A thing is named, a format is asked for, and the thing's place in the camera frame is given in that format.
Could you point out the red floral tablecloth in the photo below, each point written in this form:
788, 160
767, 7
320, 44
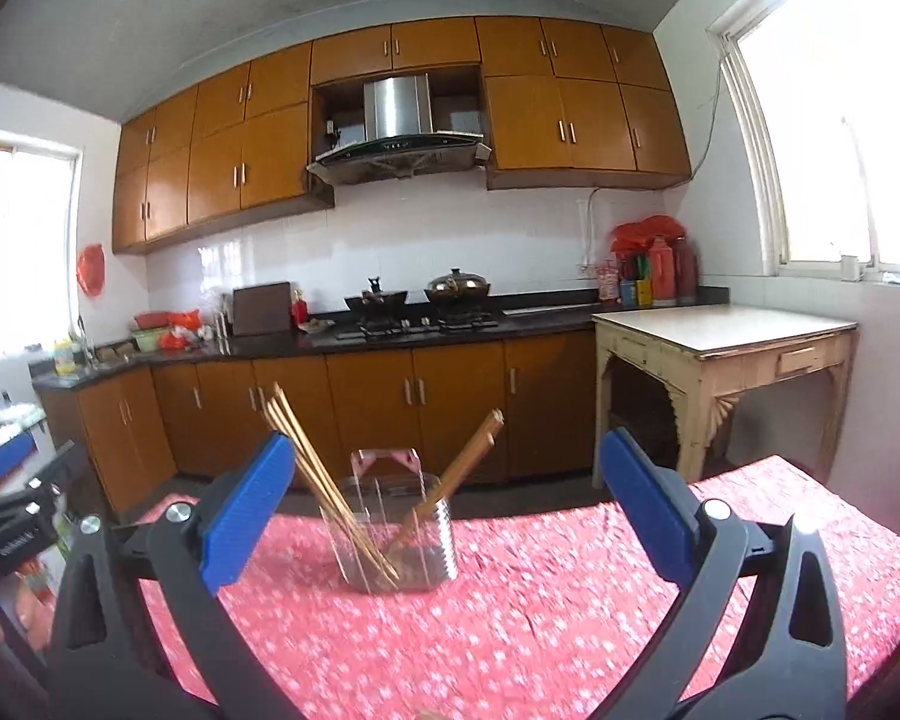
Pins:
545, 615

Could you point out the brown knife block box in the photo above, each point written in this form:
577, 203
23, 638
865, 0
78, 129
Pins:
261, 310

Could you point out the red wall decoration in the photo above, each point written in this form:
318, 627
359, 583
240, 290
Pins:
91, 270

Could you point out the window with white frame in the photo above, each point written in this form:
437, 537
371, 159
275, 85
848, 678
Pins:
817, 86

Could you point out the brown upper kitchen cabinets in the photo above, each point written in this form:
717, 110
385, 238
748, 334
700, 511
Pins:
533, 102

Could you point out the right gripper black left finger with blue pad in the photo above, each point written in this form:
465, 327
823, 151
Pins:
106, 659

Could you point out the red plastic bag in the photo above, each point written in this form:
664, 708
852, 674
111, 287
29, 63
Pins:
638, 236

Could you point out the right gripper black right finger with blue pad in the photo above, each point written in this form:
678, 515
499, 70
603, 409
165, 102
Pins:
788, 656

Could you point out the dark lidded pot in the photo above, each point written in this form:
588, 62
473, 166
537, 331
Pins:
458, 291

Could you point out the old cream wooden table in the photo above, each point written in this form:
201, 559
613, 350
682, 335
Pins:
708, 356

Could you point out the steel wire utensil holder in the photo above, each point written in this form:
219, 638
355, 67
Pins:
383, 491

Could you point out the red bottle on counter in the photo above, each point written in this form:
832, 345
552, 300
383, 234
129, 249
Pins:
662, 273

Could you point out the steel range hood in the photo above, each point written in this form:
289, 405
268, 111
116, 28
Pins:
399, 127

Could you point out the black wok with handle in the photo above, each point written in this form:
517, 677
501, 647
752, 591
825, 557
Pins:
376, 303

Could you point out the brown lower kitchen cabinets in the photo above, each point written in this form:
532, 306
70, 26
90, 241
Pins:
199, 414

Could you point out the brown kitchen cabinets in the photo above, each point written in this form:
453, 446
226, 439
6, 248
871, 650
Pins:
199, 414
533, 102

